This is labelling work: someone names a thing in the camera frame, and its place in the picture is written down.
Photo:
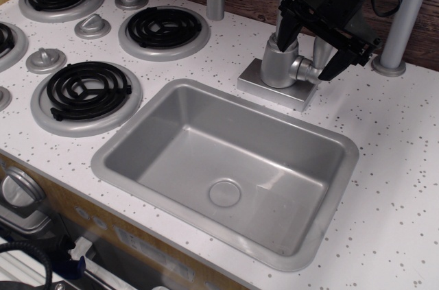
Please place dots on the silver stove knob edge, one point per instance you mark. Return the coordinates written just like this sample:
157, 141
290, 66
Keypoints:
5, 98

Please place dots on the black coil burner far left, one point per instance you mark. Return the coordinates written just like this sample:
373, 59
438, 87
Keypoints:
14, 44

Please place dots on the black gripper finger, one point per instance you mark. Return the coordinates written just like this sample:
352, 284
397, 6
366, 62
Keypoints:
289, 29
337, 64

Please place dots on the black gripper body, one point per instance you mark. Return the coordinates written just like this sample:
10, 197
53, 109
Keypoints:
340, 23

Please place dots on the silver stove knob middle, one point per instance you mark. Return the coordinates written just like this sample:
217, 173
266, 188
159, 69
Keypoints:
93, 27

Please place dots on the black coil burner back right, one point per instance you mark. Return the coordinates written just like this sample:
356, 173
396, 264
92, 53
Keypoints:
163, 33

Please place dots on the silver stove knob lower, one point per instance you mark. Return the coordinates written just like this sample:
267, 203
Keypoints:
45, 61

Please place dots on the silver oven door handle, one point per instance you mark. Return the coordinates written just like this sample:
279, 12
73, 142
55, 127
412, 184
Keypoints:
34, 225

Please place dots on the grey support pole with base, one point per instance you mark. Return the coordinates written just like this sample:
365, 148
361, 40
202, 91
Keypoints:
390, 62

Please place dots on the silver oven knob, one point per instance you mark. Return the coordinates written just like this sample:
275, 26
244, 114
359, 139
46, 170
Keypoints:
20, 190

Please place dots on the silver stove knob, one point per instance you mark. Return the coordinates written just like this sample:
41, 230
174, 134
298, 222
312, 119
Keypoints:
131, 4
93, 27
45, 61

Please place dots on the black coil burner front right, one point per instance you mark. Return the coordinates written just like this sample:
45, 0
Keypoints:
86, 99

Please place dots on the silver stove knob top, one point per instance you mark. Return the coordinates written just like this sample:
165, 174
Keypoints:
131, 4

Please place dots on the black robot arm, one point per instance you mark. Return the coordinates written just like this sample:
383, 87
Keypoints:
339, 23

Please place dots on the grey toy sink basin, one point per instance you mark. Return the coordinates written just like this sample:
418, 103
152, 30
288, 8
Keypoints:
264, 183

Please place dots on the silver faucet lever handle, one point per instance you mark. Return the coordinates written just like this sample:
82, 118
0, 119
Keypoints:
306, 70

